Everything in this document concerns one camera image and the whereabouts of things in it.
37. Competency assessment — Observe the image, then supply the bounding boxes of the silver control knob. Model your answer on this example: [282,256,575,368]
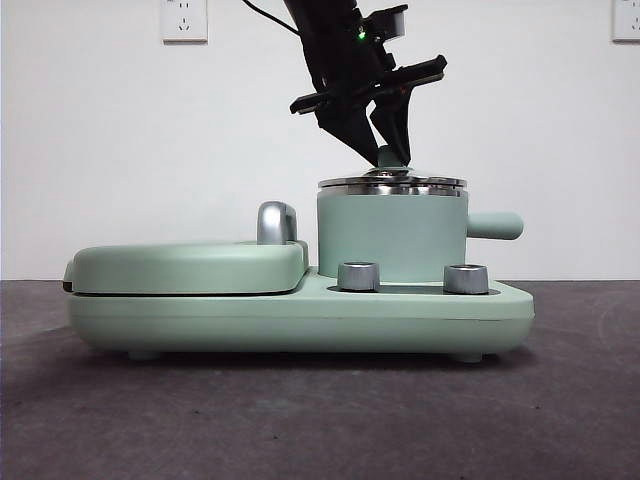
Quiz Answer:
[443,263,490,295]
[337,261,383,291]

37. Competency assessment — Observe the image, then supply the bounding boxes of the mint green breakfast machine base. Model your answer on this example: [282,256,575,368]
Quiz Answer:
[64,266,536,362]

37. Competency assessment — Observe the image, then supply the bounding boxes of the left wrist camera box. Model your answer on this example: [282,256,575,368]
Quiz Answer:
[363,5,409,44]

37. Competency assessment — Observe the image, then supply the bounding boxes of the mint green pot with handle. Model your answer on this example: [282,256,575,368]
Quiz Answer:
[316,193,525,279]

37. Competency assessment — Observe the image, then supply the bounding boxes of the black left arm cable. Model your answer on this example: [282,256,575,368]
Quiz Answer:
[244,0,301,34]

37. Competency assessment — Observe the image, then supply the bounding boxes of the white wall socket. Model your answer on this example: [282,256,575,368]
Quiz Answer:
[160,0,209,43]
[612,0,640,43]

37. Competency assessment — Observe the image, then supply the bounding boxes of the mint griddle lid chrome handle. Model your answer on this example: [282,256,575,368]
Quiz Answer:
[62,200,310,296]

